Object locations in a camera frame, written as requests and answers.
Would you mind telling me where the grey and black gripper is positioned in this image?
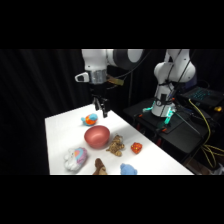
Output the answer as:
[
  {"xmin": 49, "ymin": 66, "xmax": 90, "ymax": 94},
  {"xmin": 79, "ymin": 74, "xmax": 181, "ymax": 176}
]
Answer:
[{"xmin": 88, "ymin": 69, "xmax": 110, "ymax": 119}]

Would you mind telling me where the red ball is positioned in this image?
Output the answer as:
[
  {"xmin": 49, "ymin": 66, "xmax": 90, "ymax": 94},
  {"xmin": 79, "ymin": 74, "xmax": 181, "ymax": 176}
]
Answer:
[{"xmin": 130, "ymin": 142, "xmax": 144, "ymax": 155}]

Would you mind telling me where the pink bowl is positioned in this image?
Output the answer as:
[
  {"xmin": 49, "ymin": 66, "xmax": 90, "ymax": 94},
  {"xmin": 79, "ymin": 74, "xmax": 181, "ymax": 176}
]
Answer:
[{"xmin": 83, "ymin": 125, "xmax": 111, "ymax": 150}]

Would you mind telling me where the blue and orange plush toy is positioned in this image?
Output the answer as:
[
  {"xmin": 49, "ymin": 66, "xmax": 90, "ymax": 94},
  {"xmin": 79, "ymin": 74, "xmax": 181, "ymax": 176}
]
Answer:
[{"xmin": 80, "ymin": 113, "xmax": 100, "ymax": 127}]

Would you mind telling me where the tiger plush toy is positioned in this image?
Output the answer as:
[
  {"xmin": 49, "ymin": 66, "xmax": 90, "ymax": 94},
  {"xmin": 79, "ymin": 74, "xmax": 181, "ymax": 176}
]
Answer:
[{"xmin": 105, "ymin": 134, "xmax": 126, "ymax": 157}]

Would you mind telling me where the white unicorn plush toy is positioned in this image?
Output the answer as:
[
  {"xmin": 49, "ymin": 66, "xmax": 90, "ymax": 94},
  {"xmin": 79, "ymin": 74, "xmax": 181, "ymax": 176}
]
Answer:
[{"xmin": 63, "ymin": 146, "xmax": 89, "ymax": 173}]

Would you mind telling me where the brown plush toy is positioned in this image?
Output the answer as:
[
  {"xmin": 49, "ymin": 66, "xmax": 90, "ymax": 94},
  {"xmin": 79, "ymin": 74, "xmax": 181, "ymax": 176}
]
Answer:
[{"xmin": 92, "ymin": 157, "xmax": 109, "ymax": 176}]

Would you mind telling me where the light blue plush toy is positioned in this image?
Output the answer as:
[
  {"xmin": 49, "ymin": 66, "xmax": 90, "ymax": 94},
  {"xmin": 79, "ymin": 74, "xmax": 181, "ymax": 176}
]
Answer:
[{"xmin": 119, "ymin": 162, "xmax": 138, "ymax": 176}]

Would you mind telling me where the black curtain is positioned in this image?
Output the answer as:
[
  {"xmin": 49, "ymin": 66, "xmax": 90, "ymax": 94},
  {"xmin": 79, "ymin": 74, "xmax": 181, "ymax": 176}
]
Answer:
[{"xmin": 0, "ymin": 49, "xmax": 224, "ymax": 176}]

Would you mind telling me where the black robot stand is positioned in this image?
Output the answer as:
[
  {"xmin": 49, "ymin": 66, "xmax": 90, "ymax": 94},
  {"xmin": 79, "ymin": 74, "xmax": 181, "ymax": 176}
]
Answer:
[{"xmin": 122, "ymin": 97, "xmax": 224, "ymax": 165}]

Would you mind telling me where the black laptop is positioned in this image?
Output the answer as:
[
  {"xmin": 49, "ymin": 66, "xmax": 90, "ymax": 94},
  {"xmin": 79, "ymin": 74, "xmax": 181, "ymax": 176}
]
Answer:
[{"xmin": 180, "ymin": 85, "xmax": 224, "ymax": 108}]

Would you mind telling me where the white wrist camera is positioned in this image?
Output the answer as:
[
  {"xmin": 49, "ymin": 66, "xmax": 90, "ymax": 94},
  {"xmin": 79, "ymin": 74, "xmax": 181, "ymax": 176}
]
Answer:
[{"xmin": 74, "ymin": 72, "xmax": 90, "ymax": 84}]

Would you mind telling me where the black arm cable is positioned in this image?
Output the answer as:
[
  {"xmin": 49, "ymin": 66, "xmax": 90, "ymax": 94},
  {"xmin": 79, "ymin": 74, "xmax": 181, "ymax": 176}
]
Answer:
[{"xmin": 107, "ymin": 49, "xmax": 154, "ymax": 88}]

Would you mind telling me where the yellow cable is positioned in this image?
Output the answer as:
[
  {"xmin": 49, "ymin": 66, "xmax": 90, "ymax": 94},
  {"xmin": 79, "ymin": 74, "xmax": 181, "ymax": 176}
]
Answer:
[{"xmin": 187, "ymin": 97, "xmax": 224, "ymax": 169}]

